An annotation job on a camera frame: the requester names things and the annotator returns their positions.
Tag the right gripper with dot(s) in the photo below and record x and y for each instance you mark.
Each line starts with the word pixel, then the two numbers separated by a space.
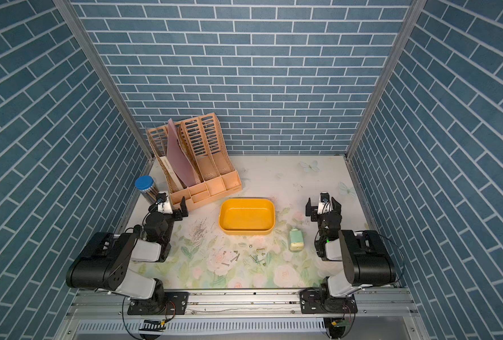
pixel 323 216

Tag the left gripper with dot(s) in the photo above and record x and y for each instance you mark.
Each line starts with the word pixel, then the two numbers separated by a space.
pixel 175 214

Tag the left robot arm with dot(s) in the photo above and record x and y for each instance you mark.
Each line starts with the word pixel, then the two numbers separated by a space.
pixel 103 264

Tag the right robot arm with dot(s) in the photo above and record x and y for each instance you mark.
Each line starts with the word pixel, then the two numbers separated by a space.
pixel 365 259

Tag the green eraser box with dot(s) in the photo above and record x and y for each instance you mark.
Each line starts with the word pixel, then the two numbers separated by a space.
pixel 296 240

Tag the yellow plastic storage box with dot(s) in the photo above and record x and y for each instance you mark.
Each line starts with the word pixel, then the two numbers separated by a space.
pixel 247 216

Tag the beige file book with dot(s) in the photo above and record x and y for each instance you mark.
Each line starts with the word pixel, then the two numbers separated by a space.
pixel 171 177

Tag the blue-lid pencil tube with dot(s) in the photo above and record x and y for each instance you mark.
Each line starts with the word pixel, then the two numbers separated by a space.
pixel 147 187

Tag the purple folder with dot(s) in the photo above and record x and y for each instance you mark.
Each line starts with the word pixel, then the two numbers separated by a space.
pixel 178 159

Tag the peach desk file organizer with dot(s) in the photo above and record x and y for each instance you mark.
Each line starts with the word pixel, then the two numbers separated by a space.
pixel 202 141

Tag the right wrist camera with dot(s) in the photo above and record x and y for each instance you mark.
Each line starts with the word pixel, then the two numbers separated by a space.
pixel 324 204

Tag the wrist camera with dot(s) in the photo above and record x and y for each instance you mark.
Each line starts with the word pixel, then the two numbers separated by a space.
pixel 324 204
pixel 163 203

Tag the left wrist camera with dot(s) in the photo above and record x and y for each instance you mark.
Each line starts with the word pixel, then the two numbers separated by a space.
pixel 163 203

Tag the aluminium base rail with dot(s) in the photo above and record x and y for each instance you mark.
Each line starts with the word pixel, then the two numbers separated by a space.
pixel 382 313

